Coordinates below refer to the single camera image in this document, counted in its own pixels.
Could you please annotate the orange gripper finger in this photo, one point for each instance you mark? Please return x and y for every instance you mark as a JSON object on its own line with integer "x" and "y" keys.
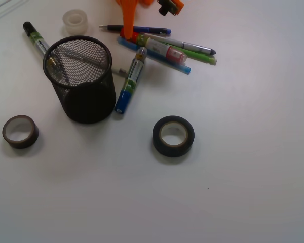
{"x": 128, "y": 10}

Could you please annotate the red cap marker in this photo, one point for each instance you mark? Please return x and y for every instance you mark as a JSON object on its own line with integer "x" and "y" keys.
{"x": 165, "y": 50}

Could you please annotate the blue cap marker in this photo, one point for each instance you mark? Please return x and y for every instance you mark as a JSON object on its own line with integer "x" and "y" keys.
{"x": 130, "y": 83}

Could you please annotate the dark blue pen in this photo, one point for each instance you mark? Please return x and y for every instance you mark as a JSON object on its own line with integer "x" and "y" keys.
{"x": 152, "y": 30}

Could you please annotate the silver pen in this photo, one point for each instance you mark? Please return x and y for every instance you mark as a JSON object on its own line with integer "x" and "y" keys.
{"x": 183, "y": 45}

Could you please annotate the white patterned pen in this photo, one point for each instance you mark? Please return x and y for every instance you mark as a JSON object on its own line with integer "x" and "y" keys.
{"x": 120, "y": 71}

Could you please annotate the black mesh pen holder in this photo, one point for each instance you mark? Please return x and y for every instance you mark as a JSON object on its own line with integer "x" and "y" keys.
{"x": 79, "y": 68}

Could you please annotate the green pen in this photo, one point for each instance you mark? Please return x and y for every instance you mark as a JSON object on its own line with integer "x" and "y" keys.
{"x": 197, "y": 56}

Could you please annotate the light blue pen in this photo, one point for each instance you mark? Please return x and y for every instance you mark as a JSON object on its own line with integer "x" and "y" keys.
{"x": 155, "y": 56}

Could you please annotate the clear white tape roll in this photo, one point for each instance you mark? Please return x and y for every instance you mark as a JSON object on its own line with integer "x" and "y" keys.
{"x": 75, "y": 22}

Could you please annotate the black cap marker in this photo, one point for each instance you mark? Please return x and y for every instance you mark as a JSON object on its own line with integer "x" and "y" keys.
{"x": 35, "y": 39}

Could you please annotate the black tape roll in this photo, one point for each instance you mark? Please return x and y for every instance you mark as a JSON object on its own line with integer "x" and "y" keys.
{"x": 173, "y": 150}

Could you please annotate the brown tape roll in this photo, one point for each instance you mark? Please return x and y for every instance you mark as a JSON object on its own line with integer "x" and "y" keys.
{"x": 20, "y": 132}

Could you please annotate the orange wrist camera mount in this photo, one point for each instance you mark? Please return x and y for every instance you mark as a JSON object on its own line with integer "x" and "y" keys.
{"x": 170, "y": 6}

